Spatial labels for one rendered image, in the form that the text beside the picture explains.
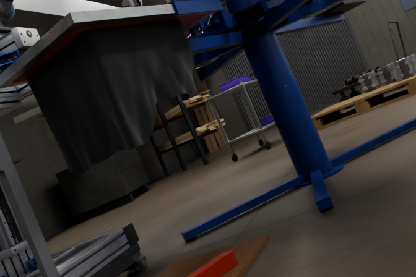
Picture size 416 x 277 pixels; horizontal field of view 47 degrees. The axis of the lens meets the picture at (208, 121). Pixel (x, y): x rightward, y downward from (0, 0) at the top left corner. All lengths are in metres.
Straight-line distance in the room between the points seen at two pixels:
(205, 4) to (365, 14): 9.50
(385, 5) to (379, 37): 0.68
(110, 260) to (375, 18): 9.90
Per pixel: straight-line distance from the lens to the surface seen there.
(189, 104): 7.93
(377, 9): 11.45
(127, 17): 1.73
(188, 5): 1.97
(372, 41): 11.40
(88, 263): 2.03
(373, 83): 6.28
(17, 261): 2.23
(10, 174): 1.75
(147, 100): 1.73
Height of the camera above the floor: 0.48
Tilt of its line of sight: 1 degrees up
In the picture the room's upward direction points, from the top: 23 degrees counter-clockwise
